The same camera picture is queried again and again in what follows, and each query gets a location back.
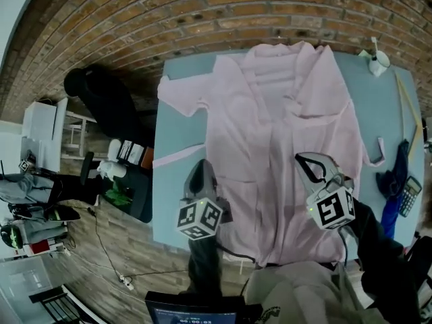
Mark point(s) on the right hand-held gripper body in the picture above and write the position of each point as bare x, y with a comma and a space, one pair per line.
332, 208

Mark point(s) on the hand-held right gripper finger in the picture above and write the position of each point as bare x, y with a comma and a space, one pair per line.
329, 167
308, 181

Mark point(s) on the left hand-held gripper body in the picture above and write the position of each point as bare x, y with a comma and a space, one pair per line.
199, 218

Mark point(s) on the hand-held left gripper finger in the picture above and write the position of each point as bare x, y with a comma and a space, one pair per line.
195, 184
211, 184

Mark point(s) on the pink robe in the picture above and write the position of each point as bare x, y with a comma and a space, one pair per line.
270, 130

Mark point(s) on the person's right forearm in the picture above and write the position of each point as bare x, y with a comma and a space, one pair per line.
381, 248

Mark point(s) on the person's left forearm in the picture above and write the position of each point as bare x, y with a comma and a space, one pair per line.
204, 265

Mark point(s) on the orange book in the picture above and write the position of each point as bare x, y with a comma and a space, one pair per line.
147, 157

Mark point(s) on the bright blue cloth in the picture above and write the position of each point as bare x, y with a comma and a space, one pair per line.
389, 218

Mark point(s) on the navy cloth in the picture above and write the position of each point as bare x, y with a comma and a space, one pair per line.
395, 181

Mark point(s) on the black and white printed box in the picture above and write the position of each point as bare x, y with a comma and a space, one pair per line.
131, 152

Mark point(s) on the green plant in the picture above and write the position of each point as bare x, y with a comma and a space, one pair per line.
118, 196

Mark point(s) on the black calculator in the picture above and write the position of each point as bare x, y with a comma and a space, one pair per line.
410, 196

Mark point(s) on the white toy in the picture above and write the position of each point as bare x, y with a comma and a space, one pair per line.
113, 170

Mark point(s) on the black monitor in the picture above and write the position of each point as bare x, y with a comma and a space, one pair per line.
195, 307

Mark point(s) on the person's beige vest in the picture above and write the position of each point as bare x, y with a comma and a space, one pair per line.
303, 299

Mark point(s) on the white power strip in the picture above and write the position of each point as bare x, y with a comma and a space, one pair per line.
127, 283

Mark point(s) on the black office chair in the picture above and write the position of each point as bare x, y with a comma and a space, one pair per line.
422, 258

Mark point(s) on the white mug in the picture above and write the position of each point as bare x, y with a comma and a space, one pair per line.
378, 66

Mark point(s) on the pale yellow pad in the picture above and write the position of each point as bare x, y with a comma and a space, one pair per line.
364, 54

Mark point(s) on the black high-back chair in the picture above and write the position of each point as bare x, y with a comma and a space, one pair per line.
101, 100

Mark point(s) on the white toothbrush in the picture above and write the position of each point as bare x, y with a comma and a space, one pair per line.
373, 42

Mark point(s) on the white wooden rack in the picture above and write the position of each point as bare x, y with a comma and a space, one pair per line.
72, 114

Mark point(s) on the black slatted chair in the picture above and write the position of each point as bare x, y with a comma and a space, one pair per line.
54, 302

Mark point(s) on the white cabinet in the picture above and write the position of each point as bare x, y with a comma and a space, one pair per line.
38, 120

